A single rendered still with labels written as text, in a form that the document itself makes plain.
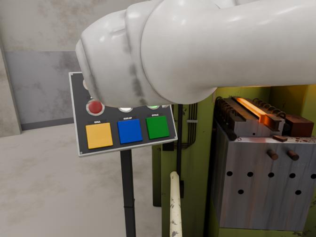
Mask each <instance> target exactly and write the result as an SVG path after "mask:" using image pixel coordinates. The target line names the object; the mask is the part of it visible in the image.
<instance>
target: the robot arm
mask: <svg viewBox="0 0 316 237"><path fill-rule="evenodd" d="M75 51H76V55H77V58H78V62H79V65H80V68H81V71H82V74H83V77H84V80H85V83H86V86H87V88H88V91H89V93H90V95H91V97H92V98H93V99H95V100H97V101H99V102H101V103H102V104H103V105H105V106H109V107H115V108H136V107H140V106H145V105H148V106H150V107H153V106H160V105H162V108H166V107H168V106H169V105H170V104H193V103H197V102H200V101H202V100H204V99H206V98H207V97H208V96H210V95H211V94H212V93H213V92H214V91H215V90H216V89H217V88H218V87H270V86H294V85H313V84H316V0H150V1H144V2H140V3H136V4H133V5H131V6H129V7H128V8H127V9H125V10H121V11H117V12H113V13H110V14H108V15H106V16H104V17H102V18H100V19H99V20H97V21H95V22H94V23H92V24H91V25H90V26H89V27H87V28H86V29H85V30H84V31H83V32H82V34H81V36H80V40H79V41H78V43H77V44H76V49H75Z"/></svg>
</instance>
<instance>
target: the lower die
mask: <svg viewBox="0 0 316 237"><path fill-rule="evenodd" d="M240 98H242V97H240ZM244 99H245V100H247V101H248V102H249V103H251V104H253V105H254V106H256V107H257V108H259V109H260V110H262V111H263V112H265V113H266V114H272V113H271V111H267V109H266V108H263V107H262V106H259V104H255V103H256V102H253V101H252V100H251V99H249V98H244ZM224 100H225V101H226V102H228V103H229V104H230V105H231V106H232V107H233V108H234V109H235V110H236V111H237V116H235V111H234V113H232V111H231V112H230V114H229V126H230V127H231V128H232V130H233V131H234V132H235V133H236V135H237V136H274V135H280V136H282V131H283V126H284V119H283V118H281V117H279V116H278V117H277V118H278V119H280V120H281V121H282V122H279V128H278V130H280V132H272V131H271V130H270V129H269V128H267V127H266V126H265V125H264V124H263V123H260V118H261V117H260V116H259V115H258V114H256V113H255V112H254V111H252V110H251V109H249V108H248V107H247V106H245V105H244V104H242V103H241V102H240V101H239V100H237V99H236V98H235V97H231V98H224ZM228 111H229V108H228V109H227V117H228ZM272 115H274V116H275V117H276V114H274V113H273V114H272ZM227 117H226V120H227ZM226 122H227V121H226ZM253 133H255V135H253Z"/></svg>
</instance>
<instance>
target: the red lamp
mask: <svg viewBox="0 0 316 237"><path fill-rule="evenodd" d="M88 109H89V111H90V112H91V113H93V114H97V113H100V112H101V111H102V109H103V106H102V104H101V103H100V102H99V101H92V102H91V103H90V104H89V106H88Z"/></svg>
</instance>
